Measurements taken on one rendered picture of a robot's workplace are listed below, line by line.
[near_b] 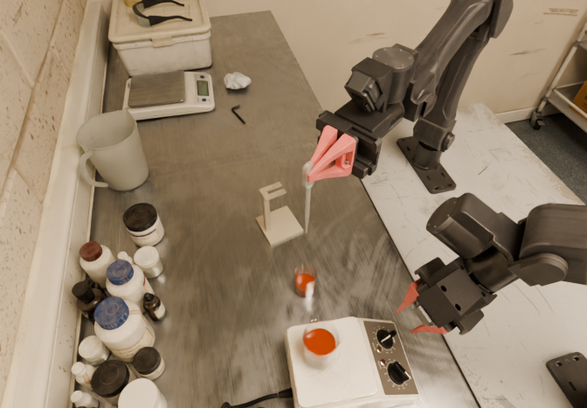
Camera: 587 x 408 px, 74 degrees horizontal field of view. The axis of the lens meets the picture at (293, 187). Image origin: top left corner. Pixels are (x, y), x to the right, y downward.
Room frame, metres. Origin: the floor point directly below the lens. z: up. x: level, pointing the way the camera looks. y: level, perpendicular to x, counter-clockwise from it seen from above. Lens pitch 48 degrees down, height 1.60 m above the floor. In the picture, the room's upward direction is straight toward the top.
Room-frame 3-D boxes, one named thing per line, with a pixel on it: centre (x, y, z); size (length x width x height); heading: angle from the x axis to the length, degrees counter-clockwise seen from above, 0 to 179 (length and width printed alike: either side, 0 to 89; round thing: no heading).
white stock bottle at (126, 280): (0.35, 0.30, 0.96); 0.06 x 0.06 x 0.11
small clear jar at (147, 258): (0.41, 0.29, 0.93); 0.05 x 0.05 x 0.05
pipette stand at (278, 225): (0.52, 0.03, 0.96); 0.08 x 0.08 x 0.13; 28
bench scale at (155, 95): (1.01, 0.38, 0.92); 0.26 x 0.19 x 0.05; 102
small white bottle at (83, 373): (0.20, 0.33, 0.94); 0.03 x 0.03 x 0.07
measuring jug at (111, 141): (0.66, 0.42, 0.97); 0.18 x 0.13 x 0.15; 163
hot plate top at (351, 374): (0.21, -0.06, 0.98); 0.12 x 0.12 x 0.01; 10
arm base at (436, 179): (0.72, -0.34, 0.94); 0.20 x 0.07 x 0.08; 15
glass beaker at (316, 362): (0.21, -0.04, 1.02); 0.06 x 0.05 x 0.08; 90
